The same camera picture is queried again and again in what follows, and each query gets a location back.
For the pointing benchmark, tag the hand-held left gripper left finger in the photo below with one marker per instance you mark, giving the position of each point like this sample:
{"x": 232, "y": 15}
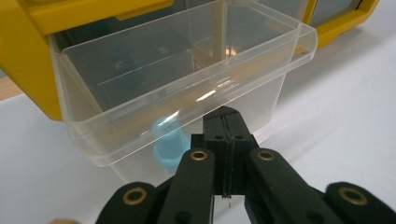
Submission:
{"x": 218, "y": 140}

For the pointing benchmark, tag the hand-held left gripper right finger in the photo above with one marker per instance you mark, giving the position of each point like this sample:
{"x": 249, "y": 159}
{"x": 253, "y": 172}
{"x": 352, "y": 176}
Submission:
{"x": 239, "y": 137}

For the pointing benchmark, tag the small blue plastic part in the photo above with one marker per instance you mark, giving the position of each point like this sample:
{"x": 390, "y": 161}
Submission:
{"x": 169, "y": 146}

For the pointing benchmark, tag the clear plastic drawer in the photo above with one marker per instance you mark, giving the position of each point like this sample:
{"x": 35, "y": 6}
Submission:
{"x": 124, "y": 74}

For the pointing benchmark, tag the yellow black drawer organizer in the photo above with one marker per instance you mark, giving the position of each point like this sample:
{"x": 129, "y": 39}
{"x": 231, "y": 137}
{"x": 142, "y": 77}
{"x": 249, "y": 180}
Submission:
{"x": 18, "y": 46}

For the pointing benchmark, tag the set of clear drawers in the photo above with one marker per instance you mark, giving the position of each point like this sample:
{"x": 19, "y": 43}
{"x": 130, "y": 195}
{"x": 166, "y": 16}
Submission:
{"x": 336, "y": 11}

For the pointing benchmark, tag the wooden table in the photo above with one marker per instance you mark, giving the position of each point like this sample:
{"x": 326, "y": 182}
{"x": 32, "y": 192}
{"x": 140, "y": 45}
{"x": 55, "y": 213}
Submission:
{"x": 9, "y": 90}

